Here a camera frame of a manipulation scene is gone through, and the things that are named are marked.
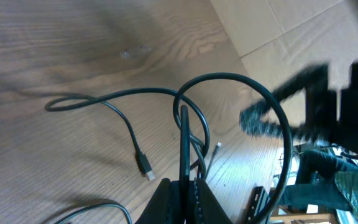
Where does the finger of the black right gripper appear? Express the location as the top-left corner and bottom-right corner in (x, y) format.
(239, 118), (329, 143)
(239, 63), (330, 124)

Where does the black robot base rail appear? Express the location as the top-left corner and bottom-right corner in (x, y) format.
(244, 186), (270, 224)

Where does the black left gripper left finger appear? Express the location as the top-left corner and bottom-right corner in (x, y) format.
(135, 178), (182, 224)

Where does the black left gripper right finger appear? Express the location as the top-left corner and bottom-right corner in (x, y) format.
(191, 179), (232, 224)

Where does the seated person in background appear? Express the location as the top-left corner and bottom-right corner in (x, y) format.
(278, 150), (358, 221)

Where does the cardboard box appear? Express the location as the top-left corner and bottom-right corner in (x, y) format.
(209, 0), (358, 131)

